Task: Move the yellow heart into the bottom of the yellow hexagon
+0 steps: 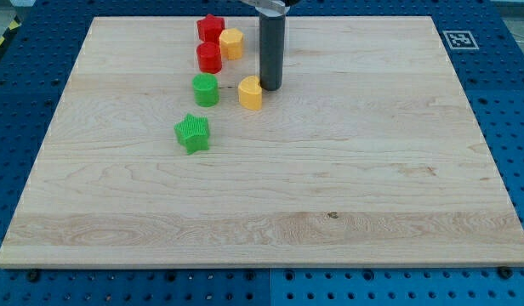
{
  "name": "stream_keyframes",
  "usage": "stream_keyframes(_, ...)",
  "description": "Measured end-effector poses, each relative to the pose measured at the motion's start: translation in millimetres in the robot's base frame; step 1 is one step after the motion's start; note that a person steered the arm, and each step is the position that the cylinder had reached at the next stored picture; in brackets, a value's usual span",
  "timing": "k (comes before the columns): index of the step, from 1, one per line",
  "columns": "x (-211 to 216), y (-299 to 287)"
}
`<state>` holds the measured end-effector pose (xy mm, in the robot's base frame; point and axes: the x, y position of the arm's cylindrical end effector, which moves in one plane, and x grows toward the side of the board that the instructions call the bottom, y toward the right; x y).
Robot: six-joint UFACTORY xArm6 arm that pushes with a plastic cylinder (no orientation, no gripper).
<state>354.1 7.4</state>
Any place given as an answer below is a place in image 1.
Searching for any yellow heart block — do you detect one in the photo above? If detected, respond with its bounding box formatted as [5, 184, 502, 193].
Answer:
[238, 76, 262, 111]

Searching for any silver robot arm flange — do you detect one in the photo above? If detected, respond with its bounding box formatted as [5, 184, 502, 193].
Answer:
[240, 0, 301, 17]

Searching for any yellow hexagon block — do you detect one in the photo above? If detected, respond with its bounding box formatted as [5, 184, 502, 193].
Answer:
[219, 28, 244, 60]

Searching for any green star block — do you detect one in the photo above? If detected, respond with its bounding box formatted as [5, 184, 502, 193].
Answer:
[174, 113, 210, 155]

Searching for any green cylinder block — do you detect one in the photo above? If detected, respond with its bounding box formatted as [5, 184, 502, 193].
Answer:
[191, 73, 219, 107]

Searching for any light wooden board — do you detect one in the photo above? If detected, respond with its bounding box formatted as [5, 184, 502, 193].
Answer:
[0, 16, 524, 269]

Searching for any red cylinder block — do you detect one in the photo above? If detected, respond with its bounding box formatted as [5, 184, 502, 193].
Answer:
[196, 42, 222, 74]

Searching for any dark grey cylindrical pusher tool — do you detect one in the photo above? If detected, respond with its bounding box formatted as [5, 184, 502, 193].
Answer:
[259, 13, 286, 91]

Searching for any red star block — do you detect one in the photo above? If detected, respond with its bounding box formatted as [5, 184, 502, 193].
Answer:
[196, 14, 225, 43]

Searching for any white fiducial marker tag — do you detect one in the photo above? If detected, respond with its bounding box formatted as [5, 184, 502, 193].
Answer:
[442, 30, 479, 50]

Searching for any yellow black hazard tape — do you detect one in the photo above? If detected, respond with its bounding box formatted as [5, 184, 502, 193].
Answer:
[0, 15, 22, 58]

